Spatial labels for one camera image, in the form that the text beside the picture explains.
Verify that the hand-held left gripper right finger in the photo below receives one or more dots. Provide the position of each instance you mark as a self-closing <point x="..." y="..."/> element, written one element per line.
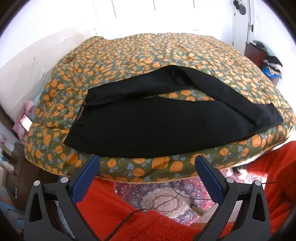
<point x="210" y="183"/>

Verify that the pile of mixed clothes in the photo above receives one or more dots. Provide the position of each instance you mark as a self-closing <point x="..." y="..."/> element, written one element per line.
<point x="274" y="66"/>

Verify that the black pants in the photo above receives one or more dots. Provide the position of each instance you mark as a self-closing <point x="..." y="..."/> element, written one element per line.
<point x="150" y="120"/>

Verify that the brown wooden bedside table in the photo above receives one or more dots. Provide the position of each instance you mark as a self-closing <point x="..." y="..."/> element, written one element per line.
<point x="25" y="171"/>

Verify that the patterned rug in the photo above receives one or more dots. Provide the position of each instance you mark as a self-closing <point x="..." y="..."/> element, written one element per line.
<point x="161" y="199"/>

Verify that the pink cloth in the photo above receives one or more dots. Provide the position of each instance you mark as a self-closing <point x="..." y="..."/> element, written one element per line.
<point x="27" y="107"/>

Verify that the red fluffy robe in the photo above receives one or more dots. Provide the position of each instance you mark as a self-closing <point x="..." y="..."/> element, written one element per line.
<point x="111" y="208"/>

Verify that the white headboard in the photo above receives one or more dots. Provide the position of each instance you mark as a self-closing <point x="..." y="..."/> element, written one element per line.
<point x="34" y="69"/>

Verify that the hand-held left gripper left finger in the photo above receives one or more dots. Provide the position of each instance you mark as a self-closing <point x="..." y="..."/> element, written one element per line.
<point x="83" y="183"/>

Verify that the black hanging hat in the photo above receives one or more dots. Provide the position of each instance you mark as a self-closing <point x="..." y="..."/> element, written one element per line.
<point x="241" y="8"/>

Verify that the white door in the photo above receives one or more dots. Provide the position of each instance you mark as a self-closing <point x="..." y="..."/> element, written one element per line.
<point x="242" y="30"/>

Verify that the folded clothes on nightstand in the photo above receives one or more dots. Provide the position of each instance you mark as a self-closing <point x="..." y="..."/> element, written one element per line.
<point x="261" y="44"/>

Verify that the dark wooden nightstand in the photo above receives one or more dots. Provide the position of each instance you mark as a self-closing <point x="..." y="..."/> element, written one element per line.
<point x="254" y="54"/>

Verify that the green orange floral blanket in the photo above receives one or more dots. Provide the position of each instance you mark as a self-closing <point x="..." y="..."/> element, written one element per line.
<point x="138" y="53"/>

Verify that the phone with red screen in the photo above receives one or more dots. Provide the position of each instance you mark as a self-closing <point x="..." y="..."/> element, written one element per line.
<point x="26" y="122"/>

